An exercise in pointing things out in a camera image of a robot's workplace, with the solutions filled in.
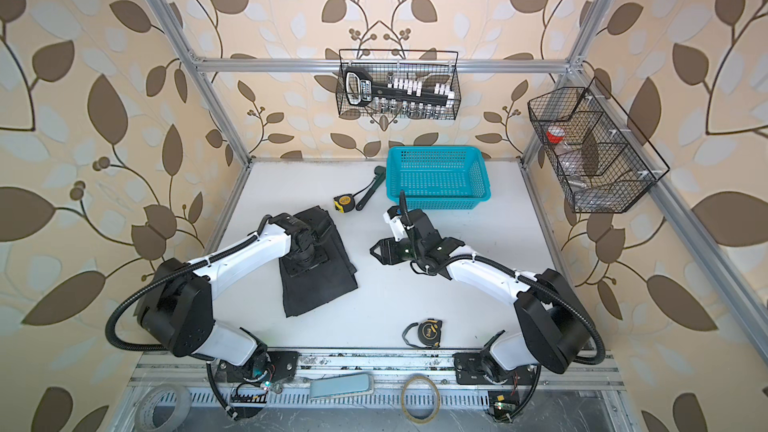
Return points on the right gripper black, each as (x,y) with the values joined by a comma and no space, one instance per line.
(388,251)

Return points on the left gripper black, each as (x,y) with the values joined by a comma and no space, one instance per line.
(296,268)

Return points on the black trousers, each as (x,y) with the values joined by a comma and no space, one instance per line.
(322,285)

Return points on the teal plastic basket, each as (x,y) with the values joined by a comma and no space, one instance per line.
(437,177)

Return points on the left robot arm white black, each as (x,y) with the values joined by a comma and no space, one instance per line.
(176,308)

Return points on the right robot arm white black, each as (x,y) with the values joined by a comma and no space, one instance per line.
(553,329)

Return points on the yellow black tape measure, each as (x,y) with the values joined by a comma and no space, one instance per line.
(344,203)

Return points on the light blue flat case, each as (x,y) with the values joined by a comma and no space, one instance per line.
(341,386)

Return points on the black socket set holder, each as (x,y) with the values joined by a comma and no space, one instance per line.
(362,88)

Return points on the clear tape roll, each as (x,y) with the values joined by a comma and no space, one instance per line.
(163,408)

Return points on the red white item in basket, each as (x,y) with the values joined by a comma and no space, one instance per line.
(555,134)

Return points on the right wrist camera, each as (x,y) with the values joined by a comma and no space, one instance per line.
(393,218)

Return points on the dark green handled tool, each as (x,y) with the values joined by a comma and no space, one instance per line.
(378,180)

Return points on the black tape measure with strap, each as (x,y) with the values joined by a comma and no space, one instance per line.
(429,333)

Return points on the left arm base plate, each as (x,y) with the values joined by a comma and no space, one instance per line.
(265,365)

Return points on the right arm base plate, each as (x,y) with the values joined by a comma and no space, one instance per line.
(480,368)

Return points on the rear black wire basket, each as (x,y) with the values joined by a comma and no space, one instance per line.
(416,63)

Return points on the aluminium frame rail front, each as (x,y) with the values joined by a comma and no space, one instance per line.
(390,368)

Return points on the side black wire basket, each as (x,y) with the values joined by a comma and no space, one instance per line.
(601,165)

